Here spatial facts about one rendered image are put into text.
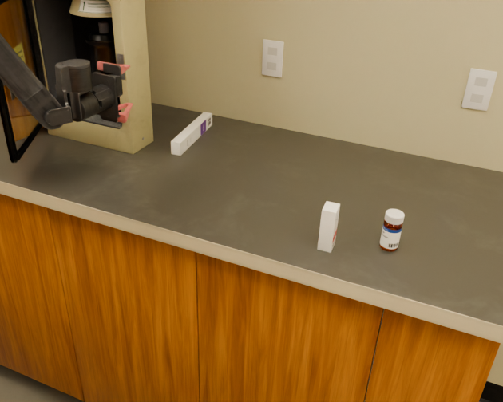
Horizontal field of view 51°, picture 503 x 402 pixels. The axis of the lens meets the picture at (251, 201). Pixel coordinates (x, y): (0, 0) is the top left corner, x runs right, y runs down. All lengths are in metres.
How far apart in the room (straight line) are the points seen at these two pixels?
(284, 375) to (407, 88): 0.90
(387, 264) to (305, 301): 0.20
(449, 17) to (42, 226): 1.26
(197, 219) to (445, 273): 0.57
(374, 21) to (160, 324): 1.05
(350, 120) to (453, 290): 0.77
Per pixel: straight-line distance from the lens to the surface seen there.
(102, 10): 1.57
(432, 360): 1.24
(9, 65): 1.16
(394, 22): 1.65
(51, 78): 1.73
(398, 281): 1.15
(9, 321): 1.98
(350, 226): 1.29
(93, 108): 1.24
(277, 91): 1.80
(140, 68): 1.58
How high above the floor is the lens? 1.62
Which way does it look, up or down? 30 degrees down
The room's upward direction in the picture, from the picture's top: 2 degrees clockwise
